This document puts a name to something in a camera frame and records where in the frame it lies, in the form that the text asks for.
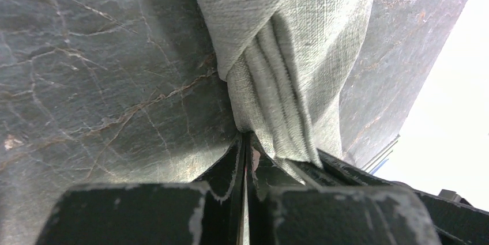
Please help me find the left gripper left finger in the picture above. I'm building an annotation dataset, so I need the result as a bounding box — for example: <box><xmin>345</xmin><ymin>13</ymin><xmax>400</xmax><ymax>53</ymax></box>
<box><xmin>36</xmin><ymin>134</ymin><xmax>246</xmax><ymax>244</ymax></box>

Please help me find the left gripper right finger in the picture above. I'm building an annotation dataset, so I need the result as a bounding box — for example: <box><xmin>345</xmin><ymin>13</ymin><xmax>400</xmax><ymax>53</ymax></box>
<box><xmin>244</xmin><ymin>133</ymin><xmax>488</xmax><ymax>244</ymax></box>

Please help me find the grey cloth napkin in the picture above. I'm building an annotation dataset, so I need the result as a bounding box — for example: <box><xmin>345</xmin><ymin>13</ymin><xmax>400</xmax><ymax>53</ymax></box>
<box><xmin>197</xmin><ymin>0</ymin><xmax>373</xmax><ymax>178</ymax></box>

